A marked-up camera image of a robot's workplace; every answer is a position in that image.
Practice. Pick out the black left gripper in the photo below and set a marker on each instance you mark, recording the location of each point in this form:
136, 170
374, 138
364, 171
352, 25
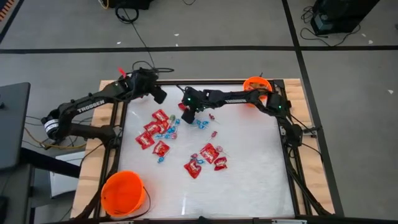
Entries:
144, 82

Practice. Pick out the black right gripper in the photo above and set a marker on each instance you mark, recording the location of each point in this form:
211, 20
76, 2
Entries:
196, 99

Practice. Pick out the red Skittles pack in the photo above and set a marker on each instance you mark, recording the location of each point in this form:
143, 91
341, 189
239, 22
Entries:
210, 153
192, 168
161, 148
220, 163
163, 127
181, 106
144, 140
151, 127
160, 115

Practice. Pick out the clear candy pack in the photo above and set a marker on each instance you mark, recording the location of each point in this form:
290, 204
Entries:
256, 84

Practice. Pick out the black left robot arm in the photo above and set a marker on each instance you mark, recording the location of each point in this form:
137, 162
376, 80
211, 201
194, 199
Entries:
90, 105

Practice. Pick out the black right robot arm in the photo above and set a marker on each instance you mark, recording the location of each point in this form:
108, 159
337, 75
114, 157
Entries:
236, 99

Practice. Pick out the orange halloween bucket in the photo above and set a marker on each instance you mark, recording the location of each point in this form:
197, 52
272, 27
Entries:
247, 85

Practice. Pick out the blue wrapped lollipop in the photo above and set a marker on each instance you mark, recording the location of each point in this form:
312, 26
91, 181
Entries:
198, 122
201, 127
201, 161
205, 123
169, 130
161, 136
160, 160
178, 121

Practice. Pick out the red wrapped lollipop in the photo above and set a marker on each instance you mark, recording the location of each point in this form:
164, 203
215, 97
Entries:
211, 117

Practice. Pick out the pile of wrapped lollipops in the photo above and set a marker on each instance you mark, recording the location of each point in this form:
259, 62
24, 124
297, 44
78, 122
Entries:
194, 155

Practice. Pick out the black box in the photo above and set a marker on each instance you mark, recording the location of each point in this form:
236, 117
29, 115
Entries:
130, 3

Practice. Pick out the wooden table side board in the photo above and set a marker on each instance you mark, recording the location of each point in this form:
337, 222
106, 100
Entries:
93, 174
293, 85

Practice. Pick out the white cabinet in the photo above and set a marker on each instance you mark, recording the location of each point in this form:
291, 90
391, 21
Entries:
65, 183

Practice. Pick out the black desk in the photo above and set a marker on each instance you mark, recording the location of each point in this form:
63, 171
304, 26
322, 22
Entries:
14, 124

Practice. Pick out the black equipment case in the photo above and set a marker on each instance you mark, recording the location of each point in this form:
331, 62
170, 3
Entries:
342, 15

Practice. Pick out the grey cabinet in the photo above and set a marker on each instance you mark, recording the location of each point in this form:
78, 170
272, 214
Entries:
15, 193

